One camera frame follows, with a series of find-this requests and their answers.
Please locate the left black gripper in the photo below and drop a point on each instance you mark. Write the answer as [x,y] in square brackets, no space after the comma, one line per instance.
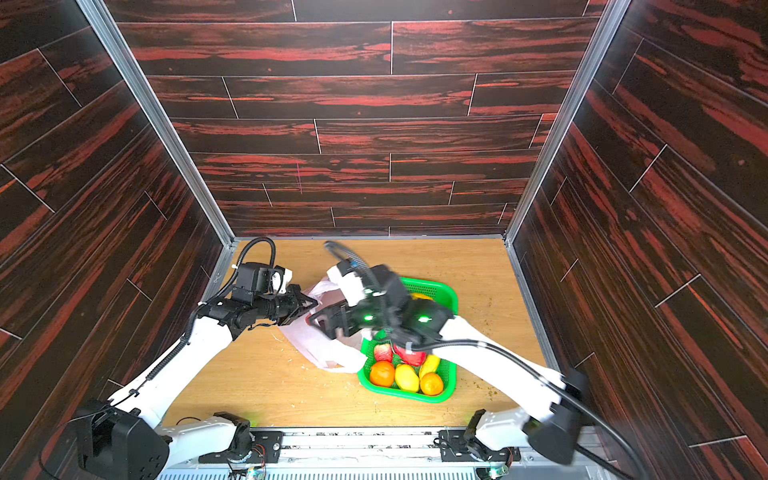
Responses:
[293,304]

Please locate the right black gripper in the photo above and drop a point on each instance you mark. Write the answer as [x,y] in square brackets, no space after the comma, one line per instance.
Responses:
[346,315]

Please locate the orange fake orange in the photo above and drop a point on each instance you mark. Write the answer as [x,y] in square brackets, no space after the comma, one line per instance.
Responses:
[382,373]
[431,384]

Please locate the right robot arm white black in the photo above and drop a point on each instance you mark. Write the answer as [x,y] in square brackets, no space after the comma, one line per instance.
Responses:
[551,407]

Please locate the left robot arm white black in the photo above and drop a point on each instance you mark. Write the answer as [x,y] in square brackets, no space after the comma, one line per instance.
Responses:
[121,438]

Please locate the red pink fake apple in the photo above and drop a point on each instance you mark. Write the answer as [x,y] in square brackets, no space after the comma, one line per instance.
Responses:
[383,352]

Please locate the yellow fake lemon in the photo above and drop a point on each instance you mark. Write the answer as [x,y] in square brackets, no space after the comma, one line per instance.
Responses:
[406,378]

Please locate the red fake dragon fruit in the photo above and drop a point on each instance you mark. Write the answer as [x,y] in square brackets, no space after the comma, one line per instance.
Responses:
[414,359]

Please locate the small yellow fake banana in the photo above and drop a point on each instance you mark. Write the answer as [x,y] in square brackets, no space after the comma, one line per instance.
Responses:
[429,366]

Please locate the green plastic perforated basket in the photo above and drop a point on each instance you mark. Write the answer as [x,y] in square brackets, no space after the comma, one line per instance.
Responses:
[445,296]

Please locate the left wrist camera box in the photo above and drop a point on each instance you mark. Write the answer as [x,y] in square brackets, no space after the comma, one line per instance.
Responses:
[258,280]

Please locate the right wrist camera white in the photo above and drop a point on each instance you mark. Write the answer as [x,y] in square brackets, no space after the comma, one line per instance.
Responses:
[348,281]

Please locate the metal front rail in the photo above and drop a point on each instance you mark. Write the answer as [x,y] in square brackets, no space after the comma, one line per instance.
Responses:
[380,453]

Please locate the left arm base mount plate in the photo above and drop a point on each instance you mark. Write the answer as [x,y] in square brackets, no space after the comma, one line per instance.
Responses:
[246,447]

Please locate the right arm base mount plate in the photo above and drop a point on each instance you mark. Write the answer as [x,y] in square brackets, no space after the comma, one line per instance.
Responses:
[456,445]

